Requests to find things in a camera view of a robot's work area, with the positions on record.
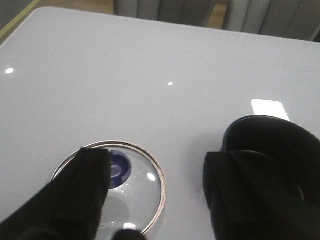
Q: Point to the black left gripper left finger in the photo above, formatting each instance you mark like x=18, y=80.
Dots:
x=67, y=208

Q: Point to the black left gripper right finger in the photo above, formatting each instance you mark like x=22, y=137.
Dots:
x=250, y=196

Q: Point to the glass lid with blue knob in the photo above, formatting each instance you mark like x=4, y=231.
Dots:
x=138, y=189

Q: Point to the dark blue saucepan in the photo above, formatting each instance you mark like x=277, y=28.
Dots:
x=296, y=149

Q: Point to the right beige chair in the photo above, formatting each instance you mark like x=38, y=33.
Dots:
x=292, y=19

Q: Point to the beige chair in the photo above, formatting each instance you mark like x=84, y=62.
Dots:
x=292, y=19
x=185, y=12

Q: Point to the left beige chair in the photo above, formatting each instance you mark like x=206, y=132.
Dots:
x=185, y=12

